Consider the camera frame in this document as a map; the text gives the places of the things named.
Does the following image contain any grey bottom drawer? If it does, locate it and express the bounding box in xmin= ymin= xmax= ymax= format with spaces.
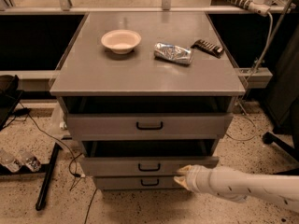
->
xmin=93 ymin=176 xmax=181 ymax=190

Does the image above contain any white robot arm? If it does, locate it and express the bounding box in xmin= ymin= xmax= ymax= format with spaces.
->
xmin=174 ymin=165 xmax=299 ymax=213

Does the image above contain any clear water bottle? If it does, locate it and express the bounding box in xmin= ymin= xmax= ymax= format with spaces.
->
xmin=0 ymin=149 xmax=21 ymax=173
xmin=19 ymin=149 xmax=41 ymax=172

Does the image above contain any white power strip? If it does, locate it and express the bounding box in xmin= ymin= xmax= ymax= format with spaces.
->
xmin=225 ymin=0 xmax=270 ymax=16

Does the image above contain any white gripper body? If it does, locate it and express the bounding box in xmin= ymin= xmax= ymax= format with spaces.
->
xmin=186 ymin=165 xmax=215 ymax=194

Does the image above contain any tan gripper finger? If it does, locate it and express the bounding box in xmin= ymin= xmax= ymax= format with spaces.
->
xmin=177 ymin=165 xmax=194 ymax=176
xmin=174 ymin=176 xmax=190 ymax=190

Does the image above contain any crushed silver foil bag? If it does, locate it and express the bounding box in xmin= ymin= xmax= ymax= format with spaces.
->
xmin=154 ymin=42 xmax=193 ymax=65

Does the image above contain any black ridged snack bar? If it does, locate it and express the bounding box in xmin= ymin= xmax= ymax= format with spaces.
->
xmin=191 ymin=39 xmax=224 ymax=58

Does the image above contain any black chair at left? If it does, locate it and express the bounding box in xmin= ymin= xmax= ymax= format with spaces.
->
xmin=0 ymin=75 xmax=23 ymax=131

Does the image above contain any grey top drawer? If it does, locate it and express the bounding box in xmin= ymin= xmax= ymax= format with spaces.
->
xmin=66 ymin=113 xmax=233 ymax=141

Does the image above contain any black metal floor stand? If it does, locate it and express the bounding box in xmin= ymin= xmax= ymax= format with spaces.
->
xmin=0 ymin=144 xmax=62 ymax=211

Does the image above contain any white power cord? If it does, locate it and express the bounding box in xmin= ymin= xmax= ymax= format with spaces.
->
xmin=225 ymin=11 xmax=274 ymax=142

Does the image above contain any grey drawer cabinet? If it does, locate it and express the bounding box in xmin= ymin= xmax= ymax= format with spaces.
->
xmin=50 ymin=10 xmax=247 ymax=191

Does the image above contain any right clear water bottle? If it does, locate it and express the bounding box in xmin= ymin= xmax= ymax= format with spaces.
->
xmin=19 ymin=149 xmax=41 ymax=172

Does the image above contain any black office chair base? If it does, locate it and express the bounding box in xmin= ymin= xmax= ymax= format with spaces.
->
xmin=262 ymin=131 xmax=299 ymax=176

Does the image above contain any grey drawer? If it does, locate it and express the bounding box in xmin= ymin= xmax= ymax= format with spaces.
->
xmin=66 ymin=113 xmax=233 ymax=141
xmin=79 ymin=139 xmax=220 ymax=177
xmin=93 ymin=176 xmax=181 ymax=190

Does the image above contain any left clear water bottle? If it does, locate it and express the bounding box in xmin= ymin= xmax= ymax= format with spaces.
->
xmin=0 ymin=149 xmax=21 ymax=173

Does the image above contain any white paper bowl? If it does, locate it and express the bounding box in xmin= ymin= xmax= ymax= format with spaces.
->
xmin=101 ymin=30 xmax=141 ymax=54

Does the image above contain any black floor cable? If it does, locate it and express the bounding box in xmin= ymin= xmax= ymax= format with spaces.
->
xmin=6 ymin=100 xmax=99 ymax=224

